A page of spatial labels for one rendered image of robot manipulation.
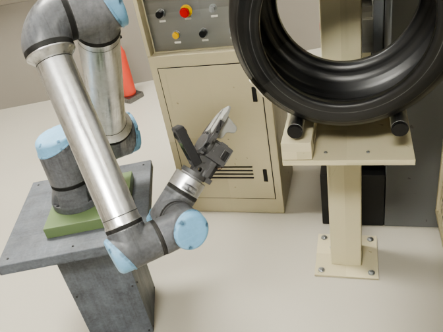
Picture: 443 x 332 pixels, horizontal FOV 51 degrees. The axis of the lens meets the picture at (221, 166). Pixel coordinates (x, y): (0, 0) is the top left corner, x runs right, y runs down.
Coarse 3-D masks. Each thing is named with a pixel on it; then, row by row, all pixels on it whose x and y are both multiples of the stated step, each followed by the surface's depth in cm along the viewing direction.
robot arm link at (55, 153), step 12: (48, 132) 157; (60, 132) 155; (36, 144) 153; (48, 144) 150; (60, 144) 150; (48, 156) 151; (60, 156) 152; (72, 156) 154; (48, 168) 154; (60, 168) 154; (72, 168) 155; (48, 180) 160; (60, 180) 156; (72, 180) 157
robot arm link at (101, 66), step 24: (72, 0) 105; (96, 0) 107; (120, 0) 110; (72, 24) 106; (96, 24) 109; (120, 24) 113; (96, 48) 116; (120, 48) 124; (96, 72) 125; (120, 72) 131; (96, 96) 135; (120, 96) 139; (120, 120) 149; (120, 144) 157
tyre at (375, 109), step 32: (256, 0) 112; (256, 32) 116; (416, 32) 135; (256, 64) 122; (288, 64) 148; (320, 64) 147; (352, 64) 145; (384, 64) 142; (416, 64) 135; (288, 96) 125; (320, 96) 143; (352, 96) 142; (384, 96) 118; (416, 96) 117
